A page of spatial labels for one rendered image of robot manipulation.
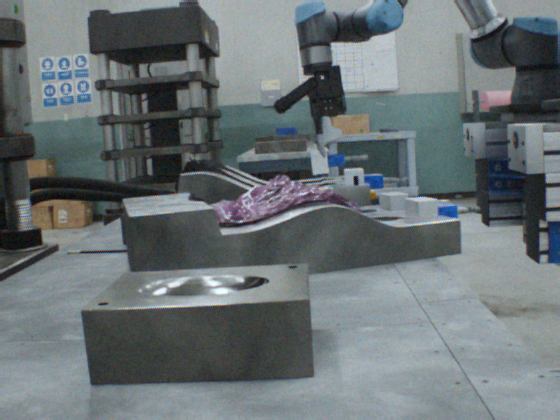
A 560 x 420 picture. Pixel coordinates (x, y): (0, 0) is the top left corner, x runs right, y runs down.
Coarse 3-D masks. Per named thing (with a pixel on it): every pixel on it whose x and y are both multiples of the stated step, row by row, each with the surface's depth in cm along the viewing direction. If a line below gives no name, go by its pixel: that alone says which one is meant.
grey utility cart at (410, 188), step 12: (372, 132) 760; (384, 132) 712; (396, 132) 712; (408, 132) 713; (336, 144) 711; (408, 144) 718; (408, 156) 719; (336, 168) 714; (408, 168) 722; (384, 192) 720; (408, 192) 722
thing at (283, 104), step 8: (312, 80) 151; (296, 88) 151; (304, 88) 151; (312, 88) 151; (288, 96) 151; (296, 96) 151; (304, 96) 154; (280, 104) 151; (288, 104) 151; (280, 112) 152
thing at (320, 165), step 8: (312, 152) 152; (312, 160) 152; (320, 160) 152; (328, 160) 152; (336, 160) 152; (344, 160) 152; (352, 160) 153; (360, 160) 153; (312, 168) 156; (320, 168) 152; (328, 168) 152
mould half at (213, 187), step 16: (192, 176) 130; (208, 176) 130; (224, 176) 133; (240, 176) 145; (336, 176) 153; (192, 192) 130; (208, 192) 130; (224, 192) 130; (240, 192) 130; (336, 192) 129; (352, 192) 129; (368, 192) 129
